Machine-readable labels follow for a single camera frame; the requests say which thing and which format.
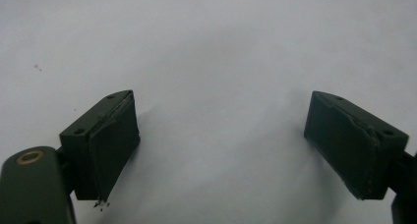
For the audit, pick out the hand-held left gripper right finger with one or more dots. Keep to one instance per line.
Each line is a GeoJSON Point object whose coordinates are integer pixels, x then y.
{"type": "Point", "coordinates": [349, 145]}

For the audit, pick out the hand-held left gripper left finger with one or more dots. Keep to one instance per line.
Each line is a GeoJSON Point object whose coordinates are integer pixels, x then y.
{"type": "Point", "coordinates": [109, 145]}

